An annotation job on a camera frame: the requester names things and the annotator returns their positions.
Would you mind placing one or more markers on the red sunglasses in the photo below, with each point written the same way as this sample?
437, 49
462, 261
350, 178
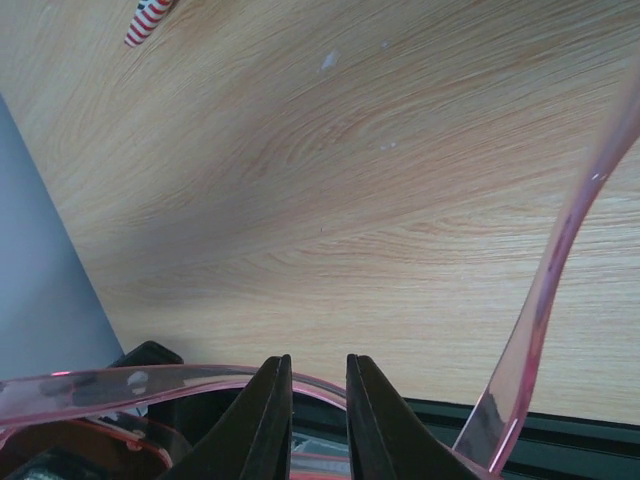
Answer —
48, 429

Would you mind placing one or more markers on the american flag glasses case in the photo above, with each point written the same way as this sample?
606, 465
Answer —
147, 16

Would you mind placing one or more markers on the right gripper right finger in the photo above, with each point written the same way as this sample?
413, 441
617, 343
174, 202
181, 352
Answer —
386, 439

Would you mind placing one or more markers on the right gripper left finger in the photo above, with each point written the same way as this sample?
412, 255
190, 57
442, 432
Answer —
252, 440

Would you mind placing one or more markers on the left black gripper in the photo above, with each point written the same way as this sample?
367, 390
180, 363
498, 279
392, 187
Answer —
135, 387

